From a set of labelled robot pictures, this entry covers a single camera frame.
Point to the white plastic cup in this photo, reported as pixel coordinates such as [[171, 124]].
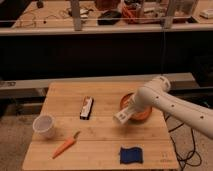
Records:
[[44, 126]]

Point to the grey metal post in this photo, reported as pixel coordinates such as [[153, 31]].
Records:
[[75, 8], [168, 19]]

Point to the black harmonica box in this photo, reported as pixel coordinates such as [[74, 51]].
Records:
[[86, 108]]

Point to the orange ceramic bowl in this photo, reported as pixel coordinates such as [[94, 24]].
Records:
[[138, 116]]

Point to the grey metal post right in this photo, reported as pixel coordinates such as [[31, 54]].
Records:
[[168, 19]]

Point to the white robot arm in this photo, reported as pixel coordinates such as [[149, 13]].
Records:
[[155, 93]]

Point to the black object on bench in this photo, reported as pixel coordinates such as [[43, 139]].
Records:
[[109, 18]]

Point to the blue folded cloth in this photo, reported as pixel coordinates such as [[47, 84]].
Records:
[[131, 155]]

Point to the grey metal post left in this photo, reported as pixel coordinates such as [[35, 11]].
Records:
[[75, 8]]

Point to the orange object on bench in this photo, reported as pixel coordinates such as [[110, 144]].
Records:
[[129, 15]]

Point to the orange toy carrot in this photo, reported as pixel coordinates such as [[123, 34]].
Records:
[[63, 147]]

